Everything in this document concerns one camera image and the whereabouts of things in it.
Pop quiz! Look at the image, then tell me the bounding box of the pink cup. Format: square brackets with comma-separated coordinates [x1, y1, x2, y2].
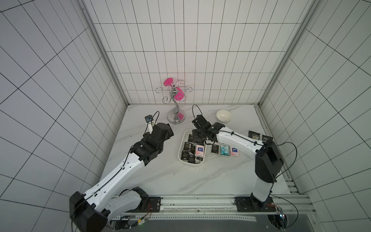
[174, 87, 185, 102]
[163, 78, 174, 87]

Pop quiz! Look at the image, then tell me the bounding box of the pink cup lower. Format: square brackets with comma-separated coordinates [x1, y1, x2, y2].
[174, 87, 185, 102]

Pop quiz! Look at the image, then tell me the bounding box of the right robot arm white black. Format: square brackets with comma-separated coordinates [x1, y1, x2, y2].
[192, 115, 284, 207]

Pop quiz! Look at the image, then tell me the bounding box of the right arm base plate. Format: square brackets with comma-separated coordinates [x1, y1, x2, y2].
[234, 197, 276, 213]

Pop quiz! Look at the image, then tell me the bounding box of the aluminium mounting rail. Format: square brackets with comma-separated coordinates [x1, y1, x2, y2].
[116, 195, 316, 221]

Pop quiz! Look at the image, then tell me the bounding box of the white storage box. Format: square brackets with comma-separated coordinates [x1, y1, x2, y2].
[178, 129, 207, 166]

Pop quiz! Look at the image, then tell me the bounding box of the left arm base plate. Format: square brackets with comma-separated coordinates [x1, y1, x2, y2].
[126, 197, 162, 213]

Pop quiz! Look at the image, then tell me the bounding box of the chrome cup holder stand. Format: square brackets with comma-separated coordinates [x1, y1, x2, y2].
[155, 79, 193, 125]

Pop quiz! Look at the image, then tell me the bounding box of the left base cable bundle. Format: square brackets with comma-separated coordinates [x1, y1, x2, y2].
[111, 202, 153, 230]

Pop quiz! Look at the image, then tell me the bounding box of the teal cartoon tissue pack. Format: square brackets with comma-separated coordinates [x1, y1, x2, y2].
[220, 145, 231, 157]

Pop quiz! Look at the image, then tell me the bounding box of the black tissue pack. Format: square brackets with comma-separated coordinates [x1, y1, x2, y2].
[211, 145, 220, 155]
[187, 154, 196, 164]
[183, 142, 193, 151]

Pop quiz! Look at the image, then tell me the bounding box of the white ceramic bowl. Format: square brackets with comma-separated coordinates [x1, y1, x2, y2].
[216, 110, 232, 122]

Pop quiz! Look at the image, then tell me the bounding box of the pink cup upper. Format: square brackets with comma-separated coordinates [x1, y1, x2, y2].
[163, 78, 174, 87]

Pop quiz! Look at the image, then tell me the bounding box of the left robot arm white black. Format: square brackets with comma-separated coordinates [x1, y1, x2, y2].
[69, 123, 174, 232]

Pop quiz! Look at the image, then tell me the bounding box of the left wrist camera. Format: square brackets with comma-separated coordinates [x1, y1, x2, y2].
[145, 115, 153, 123]

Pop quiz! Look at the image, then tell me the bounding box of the black snack bag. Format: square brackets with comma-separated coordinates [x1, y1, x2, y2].
[248, 130, 260, 140]
[262, 135, 273, 145]

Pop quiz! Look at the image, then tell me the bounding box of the pink Tempo tissue pack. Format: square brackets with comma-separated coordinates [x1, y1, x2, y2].
[231, 147, 239, 157]
[195, 145, 205, 158]

